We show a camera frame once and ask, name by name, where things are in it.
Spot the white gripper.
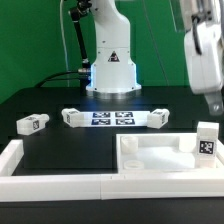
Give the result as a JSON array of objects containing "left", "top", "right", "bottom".
[{"left": 184, "top": 14, "right": 224, "bottom": 116}]

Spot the white square table top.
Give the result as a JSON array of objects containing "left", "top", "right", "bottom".
[{"left": 115, "top": 132, "right": 224, "bottom": 174}]

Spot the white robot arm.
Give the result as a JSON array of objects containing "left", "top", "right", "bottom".
[{"left": 69, "top": 0, "right": 224, "bottom": 116}]

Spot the white sheet with markers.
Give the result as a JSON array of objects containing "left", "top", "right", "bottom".
[{"left": 82, "top": 111, "right": 149, "bottom": 127}]

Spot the white U-shaped fence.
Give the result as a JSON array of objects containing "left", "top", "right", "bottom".
[{"left": 0, "top": 140, "right": 224, "bottom": 202}]

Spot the black cable bundle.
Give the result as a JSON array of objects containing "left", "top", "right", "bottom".
[{"left": 34, "top": 6, "right": 92, "bottom": 89}]

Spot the white thin cable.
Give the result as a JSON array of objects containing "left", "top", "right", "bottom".
[{"left": 59, "top": 0, "right": 71, "bottom": 88}]

